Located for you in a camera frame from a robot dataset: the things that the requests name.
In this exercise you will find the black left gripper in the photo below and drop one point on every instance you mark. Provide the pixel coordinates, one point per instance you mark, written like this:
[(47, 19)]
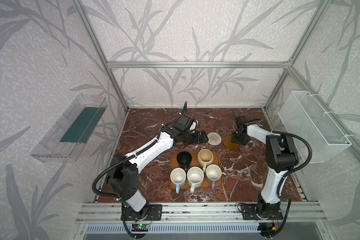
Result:
[(192, 137)]

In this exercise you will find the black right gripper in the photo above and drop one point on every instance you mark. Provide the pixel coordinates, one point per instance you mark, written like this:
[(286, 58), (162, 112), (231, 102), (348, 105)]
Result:
[(238, 137)]

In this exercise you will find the amber brown round coaster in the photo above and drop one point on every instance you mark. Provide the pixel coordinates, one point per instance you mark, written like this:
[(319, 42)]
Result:
[(229, 144)]

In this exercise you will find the black mug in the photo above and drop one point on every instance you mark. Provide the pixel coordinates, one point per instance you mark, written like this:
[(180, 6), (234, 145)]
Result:
[(184, 160)]

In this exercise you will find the beige patterned round coaster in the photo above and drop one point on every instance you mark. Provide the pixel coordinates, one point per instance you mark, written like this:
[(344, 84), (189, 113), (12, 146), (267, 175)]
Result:
[(214, 138)]

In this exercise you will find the cream yellow mug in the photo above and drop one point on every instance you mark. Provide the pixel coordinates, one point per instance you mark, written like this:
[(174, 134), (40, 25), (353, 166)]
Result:
[(205, 158)]

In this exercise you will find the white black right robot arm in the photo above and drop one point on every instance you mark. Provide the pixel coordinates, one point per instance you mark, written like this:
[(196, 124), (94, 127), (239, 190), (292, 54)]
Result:
[(281, 158)]

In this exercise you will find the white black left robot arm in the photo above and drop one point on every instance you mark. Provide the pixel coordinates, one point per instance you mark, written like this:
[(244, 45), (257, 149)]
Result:
[(123, 179)]

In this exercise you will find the pink object in basket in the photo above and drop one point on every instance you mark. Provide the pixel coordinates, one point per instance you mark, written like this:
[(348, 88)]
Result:
[(304, 152)]

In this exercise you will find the green circuit board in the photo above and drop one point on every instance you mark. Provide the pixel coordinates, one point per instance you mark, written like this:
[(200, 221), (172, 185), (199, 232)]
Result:
[(140, 227)]

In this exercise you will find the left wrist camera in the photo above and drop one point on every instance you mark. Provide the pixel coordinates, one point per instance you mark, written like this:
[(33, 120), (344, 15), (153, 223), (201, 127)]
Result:
[(186, 123)]

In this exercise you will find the white mug cream handle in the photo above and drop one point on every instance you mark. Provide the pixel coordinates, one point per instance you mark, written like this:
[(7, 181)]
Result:
[(195, 178)]

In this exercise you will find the white mug blue handle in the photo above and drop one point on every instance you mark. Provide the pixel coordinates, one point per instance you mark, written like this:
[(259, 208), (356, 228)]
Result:
[(178, 177)]

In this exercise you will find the white mug purple handle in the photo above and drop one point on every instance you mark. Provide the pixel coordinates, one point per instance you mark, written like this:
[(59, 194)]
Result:
[(213, 175)]

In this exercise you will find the white wire mesh basket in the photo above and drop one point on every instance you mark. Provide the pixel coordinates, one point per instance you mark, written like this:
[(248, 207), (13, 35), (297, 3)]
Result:
[(302, 115)]

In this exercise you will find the aluminium frame back crossbar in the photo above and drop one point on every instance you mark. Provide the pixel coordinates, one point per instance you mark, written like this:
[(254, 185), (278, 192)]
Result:
[(151, 64)]

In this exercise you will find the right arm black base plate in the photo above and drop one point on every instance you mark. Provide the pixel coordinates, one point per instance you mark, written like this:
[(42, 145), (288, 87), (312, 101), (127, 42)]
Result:
[(247, 211)]

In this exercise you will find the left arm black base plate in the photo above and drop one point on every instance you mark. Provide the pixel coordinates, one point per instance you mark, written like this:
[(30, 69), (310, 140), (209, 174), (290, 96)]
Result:
[(149, 212)]

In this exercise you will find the clear plastic wall bin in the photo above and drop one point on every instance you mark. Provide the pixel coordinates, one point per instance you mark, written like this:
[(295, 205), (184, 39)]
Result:
[(67, 138)]

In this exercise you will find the aluminium front rail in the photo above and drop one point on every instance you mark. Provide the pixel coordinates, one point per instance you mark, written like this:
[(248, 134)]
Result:
[(196, 213)]

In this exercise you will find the aluminium frame corner post right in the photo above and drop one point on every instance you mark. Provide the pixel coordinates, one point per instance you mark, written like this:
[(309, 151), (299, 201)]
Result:
[(318, 15)]

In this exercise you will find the aluminium frame corner post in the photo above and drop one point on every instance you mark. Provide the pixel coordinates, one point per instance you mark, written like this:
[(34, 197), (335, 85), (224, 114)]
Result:
[(90, 32), (318, 15)]

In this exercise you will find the aluminium frame corner post left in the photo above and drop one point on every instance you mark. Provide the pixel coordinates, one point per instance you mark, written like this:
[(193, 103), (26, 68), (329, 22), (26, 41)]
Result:
[(90, 32)]

